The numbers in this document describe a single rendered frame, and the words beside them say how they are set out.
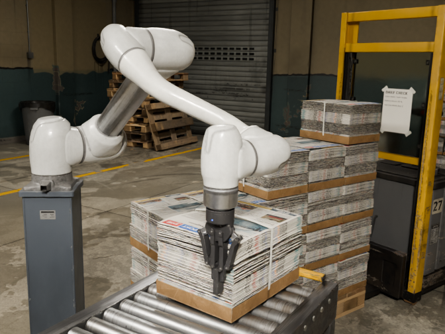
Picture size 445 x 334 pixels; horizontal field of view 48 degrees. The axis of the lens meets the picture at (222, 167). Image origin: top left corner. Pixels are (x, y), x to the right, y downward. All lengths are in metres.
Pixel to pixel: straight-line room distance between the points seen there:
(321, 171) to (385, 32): 6.42
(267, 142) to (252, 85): 8.51
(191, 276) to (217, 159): 0.40
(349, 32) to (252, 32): 6.29
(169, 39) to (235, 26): 8.41
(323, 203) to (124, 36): 1.62
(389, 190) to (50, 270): 2.32
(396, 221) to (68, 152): 2.33
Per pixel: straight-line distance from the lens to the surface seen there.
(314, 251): 2.84
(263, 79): 9.69
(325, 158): 2.74
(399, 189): 3.53
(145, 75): 1.46
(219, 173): 1.21
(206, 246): 1.33
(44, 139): 1.99
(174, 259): 1.48
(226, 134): 1.20
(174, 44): 1.65
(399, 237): 3.60
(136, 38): 1.58
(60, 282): 2.13
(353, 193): 2.99
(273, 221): 1.53
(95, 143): 2.03
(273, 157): 1.31
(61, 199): 2.01
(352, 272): 3.19
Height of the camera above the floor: 1.50
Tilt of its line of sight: 12 degrees down
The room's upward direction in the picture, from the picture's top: 1 degrees clockwise
